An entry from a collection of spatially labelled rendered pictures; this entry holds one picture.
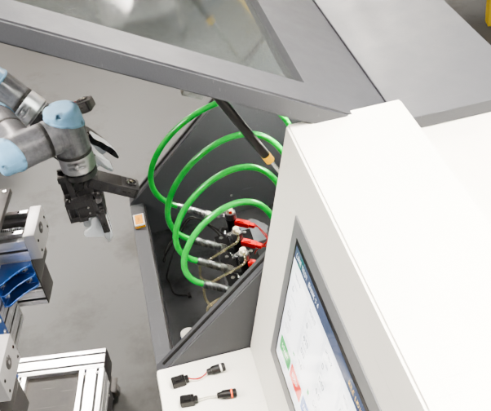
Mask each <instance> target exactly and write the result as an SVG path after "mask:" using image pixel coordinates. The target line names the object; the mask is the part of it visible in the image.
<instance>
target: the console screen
mask: <svg viewBox="0 0 491 411"><path fill-rule="evenodd" d="M270 351H271V353H272V358H273V361H274V364H275V366H276V371H277V373H278V377H279V379H280V382H281V386H282V389H283V392H284V395H285V399H286V402H287V404H288V407H289V410H290V411H382V409H381V407H380V405H379V403H378V400H377V398H376V395H375V394H374V390H373V388H372V387H371V385H370V382H369V379H368V377H367V375H366V373H365V370H364V368H363V365H362V363H361V361H360V358H359V356H358V355H357V352H356V349H355V347H354V345H353V343H352V340H351V338H350V336H349V333H348V331H347V328H346V326H345V324H344V323H343V319H342V317H341V315H340V313H339V311H338V308H337V306H336V304H335V301H334V299H333V296H332V294H331V293H330V289H329V287H328V285H327V283H326V281H325V278H324V276H323V274H322V271H321V269H320V267H319V264H318V262H317V261H316V257H315V255H314V253H313V251H312V248H311V246H310V244H309V242H308V239H307V237H306V234H305V232H304V230H303V227H302V225H301V223H300V221H299V218H298V216H297V215H295V219H294V227H293V231H292V236H291V241H290V248H289V253H288V258H287V262H286V267H285V275H284V280H283V284H282V288H281V296H280V301H279V306H278V310H277V314H276V323H275V328H274V332H273V336H272V345H271V349H270Z"/></svg>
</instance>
